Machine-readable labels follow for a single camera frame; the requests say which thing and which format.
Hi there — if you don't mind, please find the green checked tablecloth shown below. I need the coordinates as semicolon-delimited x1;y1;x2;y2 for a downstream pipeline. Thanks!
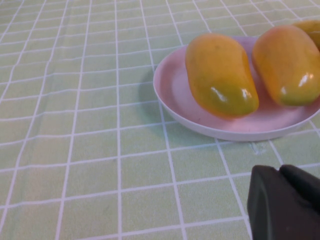
0;0;320;240

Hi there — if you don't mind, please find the pink round plate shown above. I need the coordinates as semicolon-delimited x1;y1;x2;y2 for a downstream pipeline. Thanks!
152;35;320;142

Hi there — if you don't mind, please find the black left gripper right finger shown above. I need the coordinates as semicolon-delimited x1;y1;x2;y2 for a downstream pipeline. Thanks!
279;164;320;215

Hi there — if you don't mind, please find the yellow mango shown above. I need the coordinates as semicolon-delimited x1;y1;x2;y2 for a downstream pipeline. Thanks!
185;33;260;119

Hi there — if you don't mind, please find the long yellow banana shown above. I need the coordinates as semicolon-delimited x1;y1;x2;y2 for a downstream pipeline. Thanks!
291;19;320;52

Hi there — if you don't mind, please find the orange-blushed mango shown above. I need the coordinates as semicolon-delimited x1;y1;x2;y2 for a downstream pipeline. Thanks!
251;24;320;107

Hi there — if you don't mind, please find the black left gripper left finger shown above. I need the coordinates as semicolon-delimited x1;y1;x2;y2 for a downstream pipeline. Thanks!
246;164;320;240

